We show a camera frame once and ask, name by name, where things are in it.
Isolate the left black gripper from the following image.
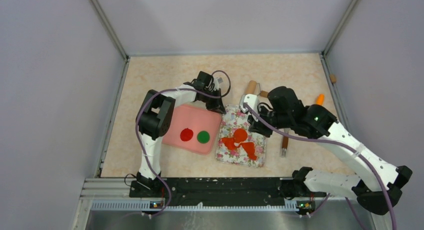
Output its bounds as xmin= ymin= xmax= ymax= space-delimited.
xmin=198 ymin=88 xmax=225 ymax=114

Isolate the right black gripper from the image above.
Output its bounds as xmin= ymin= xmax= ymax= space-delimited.
xmin=247 ymin=104 xmax=292 ymax=138

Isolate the metal scraper wooden handle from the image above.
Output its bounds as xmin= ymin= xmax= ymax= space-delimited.
xmin=280 ymin=135 xmax=289 ymax=158

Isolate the floral patterned tray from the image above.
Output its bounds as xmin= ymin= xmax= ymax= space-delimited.
xmin=215 ymin=104 xmax=267 ymax=168

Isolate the orange dough scrap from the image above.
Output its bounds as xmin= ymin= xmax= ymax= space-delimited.
xmin=220 ymin=137 xmax=258 ymax=161

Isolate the orange-red dough piece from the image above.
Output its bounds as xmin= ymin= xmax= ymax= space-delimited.
xmin=233 ymin=128 xmax=248 ymax=143

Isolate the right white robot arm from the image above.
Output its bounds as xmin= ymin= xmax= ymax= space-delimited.
xmin=239 ymin=86 xmax=413 ymax=216

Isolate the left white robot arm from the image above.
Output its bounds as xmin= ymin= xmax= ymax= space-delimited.
xmin=135 ymin=71 xmax=226 ymax=197

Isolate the green dough disc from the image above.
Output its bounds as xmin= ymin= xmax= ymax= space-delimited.
xmin=196 ymin=130 xmax=211 ymax=144

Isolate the red dough disc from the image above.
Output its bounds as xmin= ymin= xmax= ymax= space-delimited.
xmin=180 ymin=128 xmax=194 ymax=142

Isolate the orange toy carrot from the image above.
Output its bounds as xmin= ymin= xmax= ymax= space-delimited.
xmin=315 ymin=94 xmax=325 ymax=106

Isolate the small wooden cork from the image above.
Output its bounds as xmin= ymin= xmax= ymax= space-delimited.
xmin=329 ymin=74 xmax=337 ymax=84

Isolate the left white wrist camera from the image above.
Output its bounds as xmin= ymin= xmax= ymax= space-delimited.
xmin=212 ymin=77 xmax=223 ymax=91

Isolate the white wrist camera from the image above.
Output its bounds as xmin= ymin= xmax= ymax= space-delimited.
xmin=212 ymin=77 xmax=223 ymax=91
xmin=239 ymin=93 xmax=260 ymax=114

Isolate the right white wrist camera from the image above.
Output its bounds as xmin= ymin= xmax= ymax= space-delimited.
xmin=239 ymin=93 xmax=260 ymax=114

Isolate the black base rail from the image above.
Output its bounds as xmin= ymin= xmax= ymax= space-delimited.
xmin=129 ymin=177 xmax=326 ymax=207

